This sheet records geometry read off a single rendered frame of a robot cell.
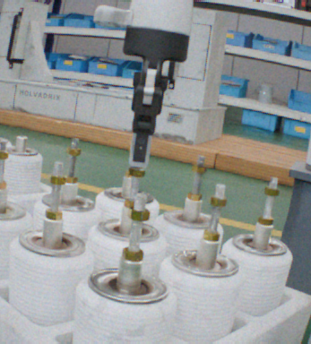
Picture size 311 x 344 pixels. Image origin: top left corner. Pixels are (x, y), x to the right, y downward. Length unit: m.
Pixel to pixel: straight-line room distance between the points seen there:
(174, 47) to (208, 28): 2.13
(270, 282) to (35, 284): 0.28
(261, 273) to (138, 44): 0.30
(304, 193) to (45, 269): 0.63
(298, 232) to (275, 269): 0.42
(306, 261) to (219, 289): 0.55
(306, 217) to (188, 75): 1.78
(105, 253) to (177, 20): 0.28
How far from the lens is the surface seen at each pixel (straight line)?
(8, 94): 3.19
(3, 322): 0.55
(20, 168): 1.00
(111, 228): 0.64
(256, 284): 0.64
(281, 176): 2.50
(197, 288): 0.54
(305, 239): 1.06
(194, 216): 0.72
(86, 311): 0.47
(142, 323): 0.46
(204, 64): 2.70
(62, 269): 0.53
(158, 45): 0.58
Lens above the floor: 0.45
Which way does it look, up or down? 11 degrees down
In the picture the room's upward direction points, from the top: 9 degrees clockwise
